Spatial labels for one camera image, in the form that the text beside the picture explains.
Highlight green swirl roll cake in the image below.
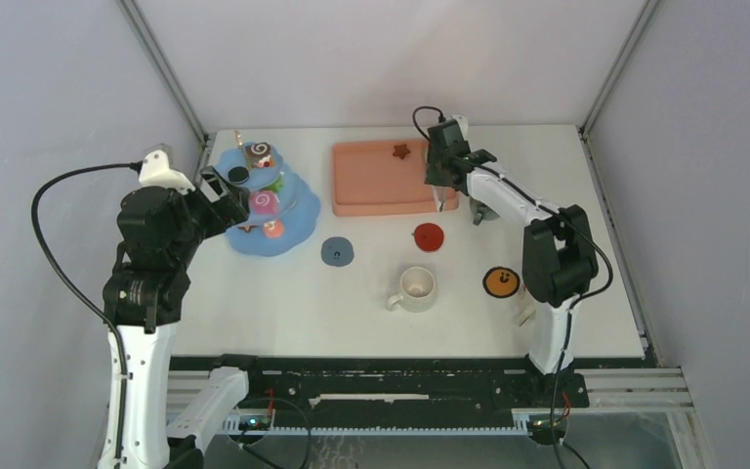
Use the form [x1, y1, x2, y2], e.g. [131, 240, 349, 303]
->
[265, 176, 284, 193]

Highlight floral mug green inside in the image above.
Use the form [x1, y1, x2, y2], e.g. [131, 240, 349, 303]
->
[516, 285, 536, 326]

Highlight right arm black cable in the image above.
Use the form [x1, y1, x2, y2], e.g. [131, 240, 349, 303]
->
[411, 105, 614, 469]

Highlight orange glazed donut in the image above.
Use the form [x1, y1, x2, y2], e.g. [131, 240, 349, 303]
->
[263, 220, 285, 239]

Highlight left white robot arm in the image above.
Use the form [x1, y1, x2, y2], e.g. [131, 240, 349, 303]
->
[98, 144, 267, 468]

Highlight brown star cookie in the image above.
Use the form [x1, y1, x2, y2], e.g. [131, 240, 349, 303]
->
[392, 144, 411, 160]

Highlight brown swirl roll cake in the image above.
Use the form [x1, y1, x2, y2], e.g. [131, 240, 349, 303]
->
[242, 142, 276, 170]

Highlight pink swirl roll cake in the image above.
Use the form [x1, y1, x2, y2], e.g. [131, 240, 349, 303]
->
[249, 190, 279, 217]

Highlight blue three-tier cake stand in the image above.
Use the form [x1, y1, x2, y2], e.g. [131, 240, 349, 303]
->
[215, 130, 320, 257]

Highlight orange round coaster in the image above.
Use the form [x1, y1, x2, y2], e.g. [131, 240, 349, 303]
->
[481, 266, 521, 299]

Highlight metal serving tongs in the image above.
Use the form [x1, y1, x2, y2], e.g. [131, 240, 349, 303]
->
[433, 186, 446, 212]

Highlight red round coaster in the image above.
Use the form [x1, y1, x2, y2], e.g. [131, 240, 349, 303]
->
[413, 223, 445, 253]

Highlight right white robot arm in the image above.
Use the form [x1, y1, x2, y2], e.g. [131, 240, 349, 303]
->
[425, 115, 605, 406]

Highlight black round cookie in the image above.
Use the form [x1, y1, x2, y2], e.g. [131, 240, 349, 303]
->
[228, 166, 250, 185]

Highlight cream ceramic mug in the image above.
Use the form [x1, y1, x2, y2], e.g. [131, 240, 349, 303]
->
[386, 267, 438, 313]

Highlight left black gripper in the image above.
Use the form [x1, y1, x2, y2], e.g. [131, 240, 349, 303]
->
[167, 166, 249, 266]

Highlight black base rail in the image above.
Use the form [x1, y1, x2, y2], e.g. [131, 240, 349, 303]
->
[170, 355, 591, 431]

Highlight dark green ceramic mug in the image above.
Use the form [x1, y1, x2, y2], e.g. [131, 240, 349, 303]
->
[470, 198, 499, 226]

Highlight pink dessert tray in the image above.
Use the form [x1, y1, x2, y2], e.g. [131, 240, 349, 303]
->
[331, 139, 459, 217]

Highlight blue-grey round coaster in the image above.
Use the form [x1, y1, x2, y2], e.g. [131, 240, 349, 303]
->
[320, 236, 354, 268]

